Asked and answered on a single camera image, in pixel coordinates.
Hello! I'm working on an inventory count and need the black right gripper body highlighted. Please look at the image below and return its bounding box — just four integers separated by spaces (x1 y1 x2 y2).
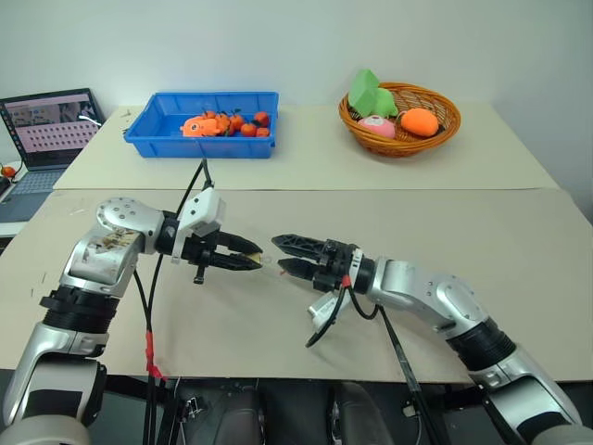
311 239 363 294

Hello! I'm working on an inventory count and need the woven wicker basket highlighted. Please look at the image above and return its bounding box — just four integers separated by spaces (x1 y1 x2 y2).
337 82 462 159

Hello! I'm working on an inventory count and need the dark rounded shape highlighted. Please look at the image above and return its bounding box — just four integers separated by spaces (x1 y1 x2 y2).
329 381 396 445
216 383 269 445

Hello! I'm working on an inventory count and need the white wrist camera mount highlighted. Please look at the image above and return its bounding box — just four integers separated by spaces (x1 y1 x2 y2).
307 291 342 335
170 186 227 266

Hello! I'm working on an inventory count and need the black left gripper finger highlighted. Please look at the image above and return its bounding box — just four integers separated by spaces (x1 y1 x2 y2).
217 231 258 255
214 253 263 273

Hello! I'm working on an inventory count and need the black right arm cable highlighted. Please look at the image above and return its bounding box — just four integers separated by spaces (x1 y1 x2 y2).
304 276 439 445

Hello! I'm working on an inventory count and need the pink plush toy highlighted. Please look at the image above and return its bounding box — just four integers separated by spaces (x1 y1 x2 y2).
357 115 398 141

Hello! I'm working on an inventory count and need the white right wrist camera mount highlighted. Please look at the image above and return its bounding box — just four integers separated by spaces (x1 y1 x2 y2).
307 291 342 335

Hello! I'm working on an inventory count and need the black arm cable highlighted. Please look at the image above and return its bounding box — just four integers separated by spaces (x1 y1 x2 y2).
132 158 217 445
304 276 439 445

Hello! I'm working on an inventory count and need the bright green plush block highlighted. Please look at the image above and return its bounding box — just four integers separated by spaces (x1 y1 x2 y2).
347 68 383 118

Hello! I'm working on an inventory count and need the orange plush fruit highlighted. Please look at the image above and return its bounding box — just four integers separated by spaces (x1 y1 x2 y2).
399 107 440 137

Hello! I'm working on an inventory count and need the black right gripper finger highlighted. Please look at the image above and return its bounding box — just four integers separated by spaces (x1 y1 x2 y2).
271 234 329 261
277 258 322 282

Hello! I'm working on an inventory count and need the orange fish toy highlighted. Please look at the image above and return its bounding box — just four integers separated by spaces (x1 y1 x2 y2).
180 115 220 139

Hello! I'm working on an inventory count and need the open grey laptop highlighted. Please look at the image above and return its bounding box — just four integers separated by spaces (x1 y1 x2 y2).
0 87 107 224

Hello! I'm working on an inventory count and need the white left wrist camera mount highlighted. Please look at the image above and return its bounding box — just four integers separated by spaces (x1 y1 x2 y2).
170 186 227 266

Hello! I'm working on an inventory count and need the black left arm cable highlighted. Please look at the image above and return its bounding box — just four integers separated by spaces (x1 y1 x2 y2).
132 158 217 445

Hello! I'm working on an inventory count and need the pale green plush toy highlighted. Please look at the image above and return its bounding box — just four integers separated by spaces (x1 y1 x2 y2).
372 87 399 119

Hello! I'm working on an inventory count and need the blue plastic bin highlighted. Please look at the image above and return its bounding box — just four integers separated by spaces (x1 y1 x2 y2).
123 91 281 160

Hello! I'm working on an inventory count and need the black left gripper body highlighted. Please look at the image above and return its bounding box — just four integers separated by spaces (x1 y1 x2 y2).
182 232 224 285

